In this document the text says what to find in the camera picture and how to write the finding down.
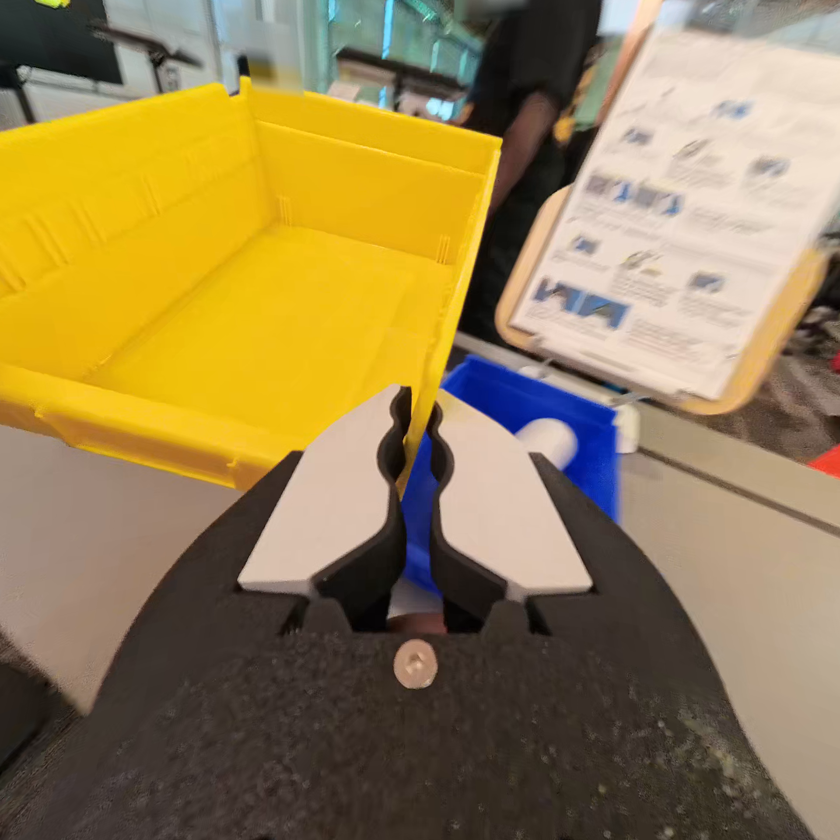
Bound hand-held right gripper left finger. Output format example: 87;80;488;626
238;385;413;632

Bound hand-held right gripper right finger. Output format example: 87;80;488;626
428;390;593;634

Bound blue plastic bin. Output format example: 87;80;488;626
400;354;622;598

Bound yellow plastic bin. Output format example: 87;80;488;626
0;75;504;493

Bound instruction sheet on stand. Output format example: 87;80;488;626
495;0;833;455

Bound printed instruction sheet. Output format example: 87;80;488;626
512;29;840;401

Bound black music stand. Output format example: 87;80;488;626
92;23;204;93

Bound large black wall screen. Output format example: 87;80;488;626
0;0;124;85

